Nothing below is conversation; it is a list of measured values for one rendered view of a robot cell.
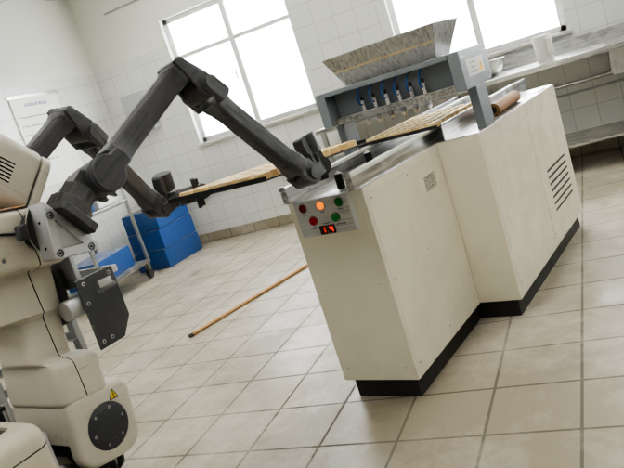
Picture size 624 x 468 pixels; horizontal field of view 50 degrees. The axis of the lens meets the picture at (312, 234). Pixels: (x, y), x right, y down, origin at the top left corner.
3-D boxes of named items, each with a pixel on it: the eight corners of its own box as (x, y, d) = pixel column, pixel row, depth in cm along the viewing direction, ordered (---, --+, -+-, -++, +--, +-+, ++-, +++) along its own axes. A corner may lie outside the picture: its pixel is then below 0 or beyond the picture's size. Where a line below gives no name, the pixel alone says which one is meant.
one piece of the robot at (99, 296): (89, 358, 141) (51, 263, 136) (18, 361, 157) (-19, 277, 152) (144, 325, 153) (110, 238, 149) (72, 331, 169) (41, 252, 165)
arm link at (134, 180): (59, 137, 191) (87, 133, 186) (68, 123, 194) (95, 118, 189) (148, 222, 223) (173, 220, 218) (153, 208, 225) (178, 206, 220)
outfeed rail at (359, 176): (513, 94, 389) (511, 82, 388) (518, 92, 387) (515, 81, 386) (346, 192, 232) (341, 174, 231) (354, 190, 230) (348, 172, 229)
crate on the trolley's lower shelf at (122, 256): (102, 272, 645) (95, 253, 641) (136, 264, 634) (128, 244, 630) (69, 292, 593) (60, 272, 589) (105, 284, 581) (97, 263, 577)
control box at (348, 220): (308, 235, 253) (297, 201, 250) (361, 227, 239) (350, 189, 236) (303, 239, 250) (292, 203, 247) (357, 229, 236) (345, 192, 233)
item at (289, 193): (467, 106, 406) (464, 95, 405) (472, 104, 404) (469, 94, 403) (282, 205, 249) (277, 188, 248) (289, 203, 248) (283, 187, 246)
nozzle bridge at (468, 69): (367, 149, 344) (348, 84, 337) (502, 116, 301) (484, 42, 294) (335, 165, 318) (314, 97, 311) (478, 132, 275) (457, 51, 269)
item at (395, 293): (419, 323, 324) (367, 146, 306) (487, 318, 304) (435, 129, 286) (349, 399, 269) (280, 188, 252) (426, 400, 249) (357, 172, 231)
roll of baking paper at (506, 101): (510, 103, 345) (507, 92, 344) (522, 100, 342) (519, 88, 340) (488, 118, 313) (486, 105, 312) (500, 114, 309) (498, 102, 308)
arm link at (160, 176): (145, 216, 221) (165, 215, 217) (134, 185, 217) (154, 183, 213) (166, 202, 231) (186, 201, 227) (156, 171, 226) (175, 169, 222)
